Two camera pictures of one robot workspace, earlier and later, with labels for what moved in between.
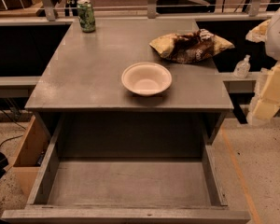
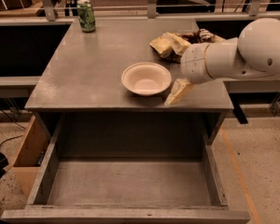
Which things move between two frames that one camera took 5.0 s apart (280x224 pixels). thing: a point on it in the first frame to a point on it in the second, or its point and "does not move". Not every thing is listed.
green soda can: [86, 15] does not move
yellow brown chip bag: [191, 46] does not move
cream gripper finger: [258, 34] to [173, 41]
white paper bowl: [147, 78] does not move
